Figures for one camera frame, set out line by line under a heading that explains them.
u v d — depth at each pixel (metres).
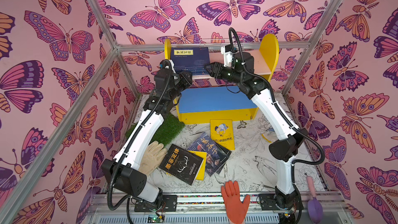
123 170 0.40
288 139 0.48
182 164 0.83
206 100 0.98
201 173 0.81
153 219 0.72
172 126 0.99
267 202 0.73
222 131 0.97
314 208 0.70
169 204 0.73
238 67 0.58
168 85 0.51
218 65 0.63
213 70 0.63
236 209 0.72
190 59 0.74
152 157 0.87
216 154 0.86
